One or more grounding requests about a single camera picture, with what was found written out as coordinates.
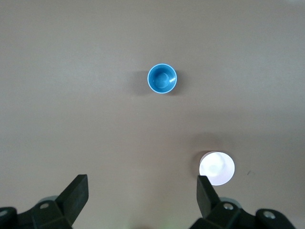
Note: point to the pink bowl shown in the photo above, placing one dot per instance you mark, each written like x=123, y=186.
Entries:
x=216, y=167

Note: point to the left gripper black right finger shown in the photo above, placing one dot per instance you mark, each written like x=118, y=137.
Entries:
x=209, y=205

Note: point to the brown table cover mat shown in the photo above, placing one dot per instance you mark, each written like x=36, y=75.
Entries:
x=71, y=71

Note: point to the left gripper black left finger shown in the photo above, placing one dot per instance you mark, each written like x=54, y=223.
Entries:
x=69, y=202

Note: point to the blue plastic cup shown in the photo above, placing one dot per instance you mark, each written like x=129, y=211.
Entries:
x=162, y=78

